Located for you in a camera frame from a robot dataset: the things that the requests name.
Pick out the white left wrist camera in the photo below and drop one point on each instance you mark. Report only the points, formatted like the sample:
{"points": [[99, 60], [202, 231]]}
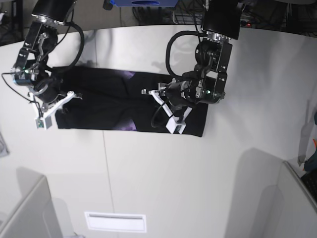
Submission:
{"points": [[174, 123]]}

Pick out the black keyboard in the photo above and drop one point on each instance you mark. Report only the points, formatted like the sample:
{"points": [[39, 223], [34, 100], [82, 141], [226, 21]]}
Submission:
{"points": [[310, 181]]}

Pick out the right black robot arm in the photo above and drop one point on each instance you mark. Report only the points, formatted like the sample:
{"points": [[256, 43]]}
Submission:
{"points": [[31, 69]]}

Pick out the grey left partition panel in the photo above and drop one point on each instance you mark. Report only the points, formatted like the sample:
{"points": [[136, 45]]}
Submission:
{"points": [[27, 209]]}

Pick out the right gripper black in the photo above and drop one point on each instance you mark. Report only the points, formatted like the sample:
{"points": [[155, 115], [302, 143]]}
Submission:
{"points": [[48, 90]]}

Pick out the grey partition panel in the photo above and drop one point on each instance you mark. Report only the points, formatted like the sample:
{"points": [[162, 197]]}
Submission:
{"points": [[286, 209], [27, 209]]}

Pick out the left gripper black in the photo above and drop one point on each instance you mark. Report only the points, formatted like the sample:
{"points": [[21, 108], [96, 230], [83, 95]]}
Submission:
{"points": [[180, 94]]}

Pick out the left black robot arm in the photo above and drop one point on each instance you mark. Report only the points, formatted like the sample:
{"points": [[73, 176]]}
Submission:
{"points": [[206, 83]]}

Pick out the grey right partition panel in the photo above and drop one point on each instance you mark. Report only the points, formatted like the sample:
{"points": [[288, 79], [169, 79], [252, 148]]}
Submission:
{"points": [[286, 209]]}

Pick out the blue box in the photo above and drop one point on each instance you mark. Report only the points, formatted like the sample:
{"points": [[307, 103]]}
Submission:
{"points": [[151, 3]]}

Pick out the black T-shirt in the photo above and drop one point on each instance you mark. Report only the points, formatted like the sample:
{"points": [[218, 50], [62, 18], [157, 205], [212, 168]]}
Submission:
{"points": [[111, 100]]}

